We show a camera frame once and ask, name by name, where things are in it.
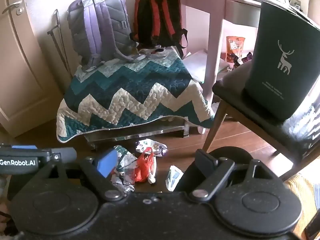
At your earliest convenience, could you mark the chrome frame bench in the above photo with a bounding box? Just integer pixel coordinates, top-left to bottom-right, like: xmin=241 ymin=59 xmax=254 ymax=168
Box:
xmin=84 ymin=119 xmax=192 ymax=152

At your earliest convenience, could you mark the black folded stand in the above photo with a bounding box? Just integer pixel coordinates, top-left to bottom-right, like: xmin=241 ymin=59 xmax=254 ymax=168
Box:
xmin=47 ymin=9 xmax=72 ymax=73

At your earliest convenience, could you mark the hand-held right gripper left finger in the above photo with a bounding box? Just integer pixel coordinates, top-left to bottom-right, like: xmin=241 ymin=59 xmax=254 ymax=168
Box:
xmin=37 ymin=149 xmax=125 ymax=202

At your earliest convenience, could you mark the red plastic bag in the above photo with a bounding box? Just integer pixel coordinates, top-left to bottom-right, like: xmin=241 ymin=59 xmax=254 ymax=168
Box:
xmin=135 ymin=147 xmax=157 ymax=182

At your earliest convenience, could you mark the yellow cloth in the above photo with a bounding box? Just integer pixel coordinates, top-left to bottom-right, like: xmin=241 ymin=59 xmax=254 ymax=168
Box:
xmin=285 ymin=175 xmax=320 ymax=240

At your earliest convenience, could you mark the purple grey backpack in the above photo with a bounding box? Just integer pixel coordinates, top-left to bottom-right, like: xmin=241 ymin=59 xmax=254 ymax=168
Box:
xmin=67 ymin=0 xmax=138 ymax=72

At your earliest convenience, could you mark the white teal wrapper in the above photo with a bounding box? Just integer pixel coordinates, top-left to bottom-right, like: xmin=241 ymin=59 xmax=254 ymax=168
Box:
xmin=165 ymin=165 xmax=184 ymax=190

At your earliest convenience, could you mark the dark green bin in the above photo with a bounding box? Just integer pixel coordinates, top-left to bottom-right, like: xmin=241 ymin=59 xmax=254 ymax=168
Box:
xmin=244 ymin=0 xmax=320 ymax=120

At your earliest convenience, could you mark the white purple cookie wrapper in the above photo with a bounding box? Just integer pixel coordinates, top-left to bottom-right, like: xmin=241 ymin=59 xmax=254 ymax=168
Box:
xmin=135 ymin=139 xmax=168 ymax=157

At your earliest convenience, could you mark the dark wooden chair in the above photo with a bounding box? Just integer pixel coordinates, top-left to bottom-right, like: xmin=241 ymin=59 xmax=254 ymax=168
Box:
xmin=202 ymin=61 xmax=320 ymax=180

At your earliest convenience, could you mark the clear plastic wrapper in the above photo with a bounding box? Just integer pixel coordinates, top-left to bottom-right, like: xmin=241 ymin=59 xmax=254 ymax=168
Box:
xmin=111 ymin=145 xmax=138 ymax=193

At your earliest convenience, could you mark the white wardrobe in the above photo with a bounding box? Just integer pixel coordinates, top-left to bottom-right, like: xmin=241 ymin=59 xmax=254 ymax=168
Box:
xmin=0 ymin=0 xmax=73 ymax=138

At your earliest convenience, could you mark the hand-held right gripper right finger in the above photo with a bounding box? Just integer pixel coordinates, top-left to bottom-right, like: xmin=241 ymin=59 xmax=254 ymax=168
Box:
xmin=189 ymin=149 xmax=279 ymax=203

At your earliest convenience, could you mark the orange snack bag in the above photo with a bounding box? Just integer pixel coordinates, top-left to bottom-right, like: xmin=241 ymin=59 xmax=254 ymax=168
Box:
xmin=226 ymin=36 xmax=246 ymax=63

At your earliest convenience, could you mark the red black backpack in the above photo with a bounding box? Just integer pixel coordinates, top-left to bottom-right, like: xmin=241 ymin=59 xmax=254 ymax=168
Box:
xmin=130 ymin=0 xmax=188 ymax=55

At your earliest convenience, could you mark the pink desk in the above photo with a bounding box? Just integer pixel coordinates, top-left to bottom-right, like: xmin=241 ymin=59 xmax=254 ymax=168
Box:
xmin=180 ymin=0 xmax=300 ymax=134

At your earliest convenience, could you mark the metal door handle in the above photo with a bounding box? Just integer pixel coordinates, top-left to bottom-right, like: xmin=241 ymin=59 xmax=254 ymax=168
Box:
xmin=2 ymin=0 xmax=23 ymax=15

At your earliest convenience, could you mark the white paper stack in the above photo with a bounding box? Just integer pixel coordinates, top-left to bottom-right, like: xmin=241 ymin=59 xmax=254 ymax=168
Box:
xmin=184 ymin=50 xmax=208 ymax=83

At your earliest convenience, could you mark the patterned white cloth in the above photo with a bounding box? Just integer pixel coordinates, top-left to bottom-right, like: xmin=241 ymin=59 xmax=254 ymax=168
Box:
xmin=287 ymin=105 xmax=320 ymax=160

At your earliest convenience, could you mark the zigzag quilted blanket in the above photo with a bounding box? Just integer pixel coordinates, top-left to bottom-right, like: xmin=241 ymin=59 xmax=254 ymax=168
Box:
xmin=55 ymin=45 xmax=215 ymax=143

